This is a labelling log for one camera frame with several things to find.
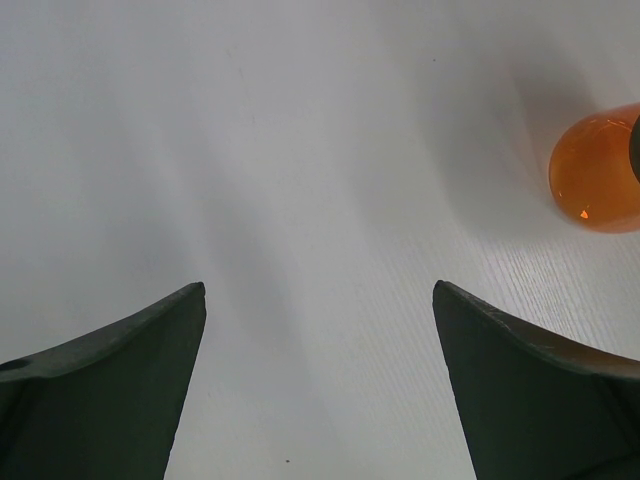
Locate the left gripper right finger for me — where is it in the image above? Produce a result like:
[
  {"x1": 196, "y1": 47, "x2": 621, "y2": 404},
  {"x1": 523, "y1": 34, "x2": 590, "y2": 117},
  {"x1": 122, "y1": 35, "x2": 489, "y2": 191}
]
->
[{"x1": 432, "y1": 281, "x2": 639, "y2": 479}]

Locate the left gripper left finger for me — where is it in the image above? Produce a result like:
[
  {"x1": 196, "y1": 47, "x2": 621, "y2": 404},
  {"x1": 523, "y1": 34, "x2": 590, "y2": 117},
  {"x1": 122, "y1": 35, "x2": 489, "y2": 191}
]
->
[{"x1": 1, "y1": 282, "x2": 206, "y2": 479}]

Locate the orange glass carafe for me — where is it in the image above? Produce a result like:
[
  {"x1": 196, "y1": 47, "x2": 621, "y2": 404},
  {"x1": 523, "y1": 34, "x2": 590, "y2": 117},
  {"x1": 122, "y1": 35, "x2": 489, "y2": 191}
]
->
[{"x1": 548, "y1": 103, "x2": 639, "y2": 234}]

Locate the wooden dripper ring holder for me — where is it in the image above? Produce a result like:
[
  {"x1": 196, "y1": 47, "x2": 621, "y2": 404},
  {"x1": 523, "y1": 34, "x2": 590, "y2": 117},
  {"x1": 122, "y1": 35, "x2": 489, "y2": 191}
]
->
[{"x1": 629, "y1": 117, "x2": 640, "y2": 181}]

